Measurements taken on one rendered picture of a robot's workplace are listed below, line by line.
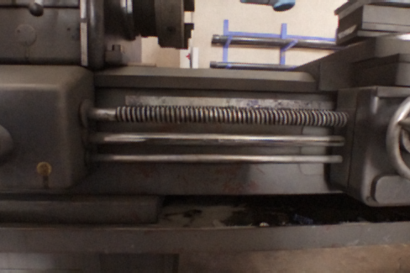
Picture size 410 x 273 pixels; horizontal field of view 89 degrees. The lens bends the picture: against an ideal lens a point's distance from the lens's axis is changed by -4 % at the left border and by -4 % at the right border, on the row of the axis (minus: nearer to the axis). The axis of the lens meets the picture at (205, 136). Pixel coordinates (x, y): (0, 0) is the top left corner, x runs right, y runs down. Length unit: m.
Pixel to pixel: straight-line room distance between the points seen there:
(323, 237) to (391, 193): 0.20
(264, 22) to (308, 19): 0.81
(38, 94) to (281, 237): 0.63
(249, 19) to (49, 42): 3.79
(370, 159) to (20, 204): 0.93
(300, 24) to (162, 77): 4.06
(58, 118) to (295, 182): 0.67
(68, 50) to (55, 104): 0.19
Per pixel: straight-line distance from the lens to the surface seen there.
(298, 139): 0.63
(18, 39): 0.76
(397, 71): 0.67
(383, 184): 0.67
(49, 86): 0.56
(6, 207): 0.83
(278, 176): 0.73
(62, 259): 0.79
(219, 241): 0.56
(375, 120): 0.64
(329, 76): 0.73
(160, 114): 0.56
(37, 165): 0.59
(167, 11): 0.81
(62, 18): 0.72
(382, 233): 0.74
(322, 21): 4.78
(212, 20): 4.16
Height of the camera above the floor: 0.74
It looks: 7 degrees down
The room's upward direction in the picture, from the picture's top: 1 degrees clockwise
